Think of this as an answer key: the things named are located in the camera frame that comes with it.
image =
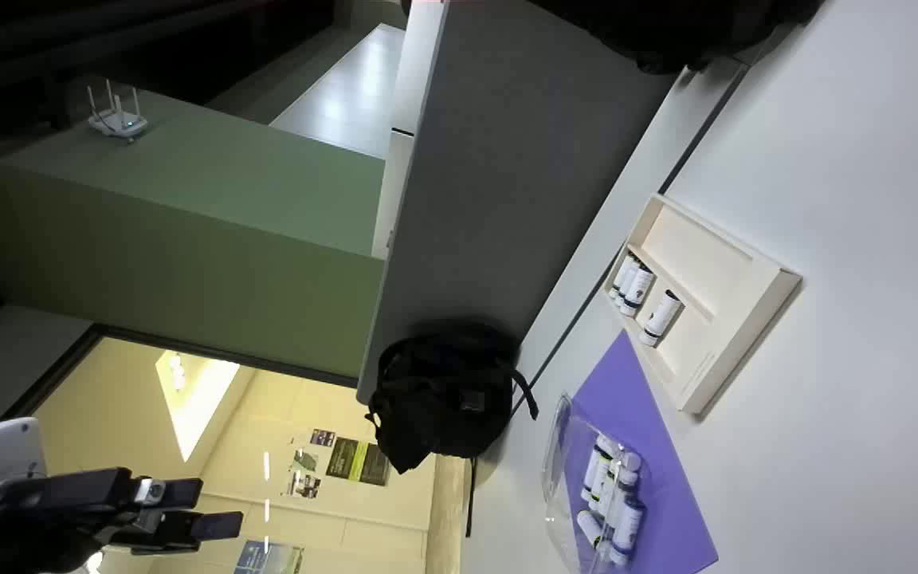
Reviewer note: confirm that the framed picture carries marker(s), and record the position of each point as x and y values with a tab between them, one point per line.
268	555

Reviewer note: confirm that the black bag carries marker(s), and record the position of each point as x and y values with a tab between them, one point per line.
685	30

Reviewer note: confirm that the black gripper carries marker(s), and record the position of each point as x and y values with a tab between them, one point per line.
50	511

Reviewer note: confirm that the white bottle blue band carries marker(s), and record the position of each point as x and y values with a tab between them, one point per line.
658	318
636	285

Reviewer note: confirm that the white bottle green bands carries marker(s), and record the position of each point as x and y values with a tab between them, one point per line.
602	470

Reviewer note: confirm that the grey partition panel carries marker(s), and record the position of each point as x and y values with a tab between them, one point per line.
503	180

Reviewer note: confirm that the white router with antennas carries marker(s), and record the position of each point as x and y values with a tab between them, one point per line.
113	117

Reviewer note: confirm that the green cabinet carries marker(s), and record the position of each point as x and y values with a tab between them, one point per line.
204	226

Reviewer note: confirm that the dark wall poster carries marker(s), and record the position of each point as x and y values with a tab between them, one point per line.
374	467
343	458

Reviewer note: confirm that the black backpack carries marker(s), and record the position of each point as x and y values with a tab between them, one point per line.
443	401

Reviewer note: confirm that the cream wooden tray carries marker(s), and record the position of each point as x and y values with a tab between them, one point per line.
718	298

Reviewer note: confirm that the purple mat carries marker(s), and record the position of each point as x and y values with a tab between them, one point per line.
652	447

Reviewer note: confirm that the small white bottle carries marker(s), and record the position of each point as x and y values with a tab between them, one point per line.
627	526
592	526
628	477
618	555

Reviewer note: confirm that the clear plastic box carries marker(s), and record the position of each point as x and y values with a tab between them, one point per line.
587	500

